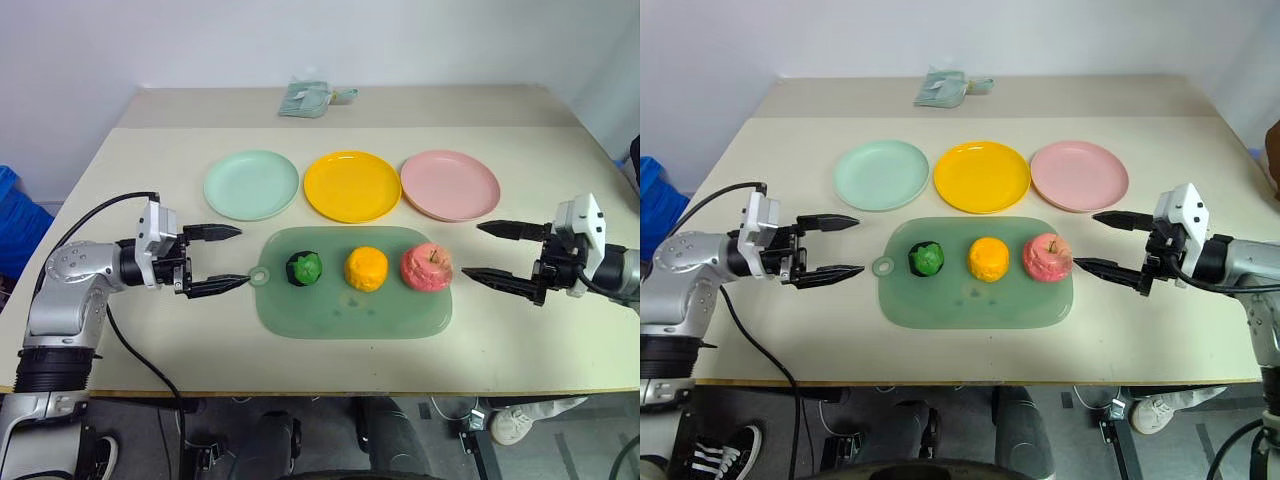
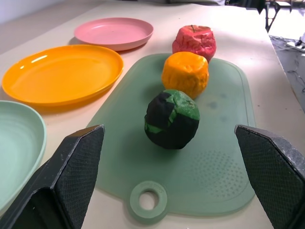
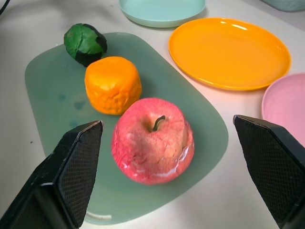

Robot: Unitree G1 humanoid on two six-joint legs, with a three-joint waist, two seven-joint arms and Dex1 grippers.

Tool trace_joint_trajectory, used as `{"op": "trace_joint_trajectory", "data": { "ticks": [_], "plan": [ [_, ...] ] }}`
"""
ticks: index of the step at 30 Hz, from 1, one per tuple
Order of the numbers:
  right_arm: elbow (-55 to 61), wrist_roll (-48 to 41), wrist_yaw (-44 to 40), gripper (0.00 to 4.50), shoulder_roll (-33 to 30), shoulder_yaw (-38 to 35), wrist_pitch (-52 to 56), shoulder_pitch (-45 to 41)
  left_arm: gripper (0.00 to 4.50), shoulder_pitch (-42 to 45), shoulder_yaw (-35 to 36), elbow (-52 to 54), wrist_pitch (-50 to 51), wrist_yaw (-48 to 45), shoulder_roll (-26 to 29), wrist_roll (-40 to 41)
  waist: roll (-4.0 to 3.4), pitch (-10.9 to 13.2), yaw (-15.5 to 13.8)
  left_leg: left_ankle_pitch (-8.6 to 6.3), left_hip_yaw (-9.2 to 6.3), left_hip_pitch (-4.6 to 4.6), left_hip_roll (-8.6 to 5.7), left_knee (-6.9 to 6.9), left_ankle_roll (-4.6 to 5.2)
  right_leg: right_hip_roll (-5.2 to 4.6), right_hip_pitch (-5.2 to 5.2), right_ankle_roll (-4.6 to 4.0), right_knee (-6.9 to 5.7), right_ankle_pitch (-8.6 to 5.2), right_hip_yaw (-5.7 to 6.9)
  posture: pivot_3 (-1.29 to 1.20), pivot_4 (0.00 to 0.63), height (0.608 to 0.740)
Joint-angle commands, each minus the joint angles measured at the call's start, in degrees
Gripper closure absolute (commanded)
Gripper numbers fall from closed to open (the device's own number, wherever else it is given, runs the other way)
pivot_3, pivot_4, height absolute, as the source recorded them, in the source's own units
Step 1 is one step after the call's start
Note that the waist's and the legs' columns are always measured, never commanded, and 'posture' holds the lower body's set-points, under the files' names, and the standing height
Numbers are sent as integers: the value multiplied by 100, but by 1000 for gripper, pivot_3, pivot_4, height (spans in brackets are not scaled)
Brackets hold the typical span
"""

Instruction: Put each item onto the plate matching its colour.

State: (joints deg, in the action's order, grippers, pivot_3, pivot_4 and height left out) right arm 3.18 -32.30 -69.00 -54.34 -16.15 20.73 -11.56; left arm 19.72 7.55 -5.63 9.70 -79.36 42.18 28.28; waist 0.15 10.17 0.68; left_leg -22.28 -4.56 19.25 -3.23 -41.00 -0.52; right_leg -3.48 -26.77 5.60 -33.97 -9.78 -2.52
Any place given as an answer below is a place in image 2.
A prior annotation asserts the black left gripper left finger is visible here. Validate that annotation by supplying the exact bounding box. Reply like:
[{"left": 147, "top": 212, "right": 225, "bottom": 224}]
[{"left": 0, "top": 124, "right": 106, "bottom": 229}]

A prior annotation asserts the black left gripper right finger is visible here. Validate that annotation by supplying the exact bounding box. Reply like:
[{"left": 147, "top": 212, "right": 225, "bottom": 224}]
[{"left": 234, "top": 124, "right": 305, "bottom": 229}]

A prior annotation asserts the light green plate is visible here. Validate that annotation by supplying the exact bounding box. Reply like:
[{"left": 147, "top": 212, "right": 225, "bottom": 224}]
[{"left": 0, "top": 100, "right": 47, "bottom": 213}]

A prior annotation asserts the orange plate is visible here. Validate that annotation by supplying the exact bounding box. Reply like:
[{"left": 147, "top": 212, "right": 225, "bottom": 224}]
[{"left": 1, "top": 44, "right": 124, "bottom": 107}]

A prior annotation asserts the dark green ball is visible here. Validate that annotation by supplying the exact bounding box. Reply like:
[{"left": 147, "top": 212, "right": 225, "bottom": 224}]
[{"left": 144, "top": 89, "right": 201, "bottom": 150}]

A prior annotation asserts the orange ball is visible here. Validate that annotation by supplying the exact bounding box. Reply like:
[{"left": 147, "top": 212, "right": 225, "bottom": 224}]
[{"left": 161, "top": 51, "right": 210, "bottom": 100}]

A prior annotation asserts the pink plate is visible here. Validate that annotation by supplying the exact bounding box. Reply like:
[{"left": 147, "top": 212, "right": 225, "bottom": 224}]
[{"left": 73, "top": 17, "right": 154, "bottom": 52}]

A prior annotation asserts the light green cutting board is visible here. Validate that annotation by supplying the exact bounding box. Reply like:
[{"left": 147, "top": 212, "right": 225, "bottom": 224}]
[{"left": 86, "top": 53, "right": 257, "bottom": 225}]

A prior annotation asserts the white power strip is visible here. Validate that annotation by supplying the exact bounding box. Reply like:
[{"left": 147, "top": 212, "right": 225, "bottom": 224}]
[{"left": 285, "top": 40, "right": 305, "bottom": 52}]

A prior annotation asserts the red crumpled apple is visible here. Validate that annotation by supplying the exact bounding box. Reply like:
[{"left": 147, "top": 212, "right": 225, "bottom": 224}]
[{"left": 172, "top": 24, "right": 217, "bottom": 64}]

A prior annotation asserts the black chair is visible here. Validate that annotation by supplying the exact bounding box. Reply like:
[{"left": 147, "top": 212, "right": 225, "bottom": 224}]
[{"left": 258, "top": 0, "right": 295, "bottom": 33}]

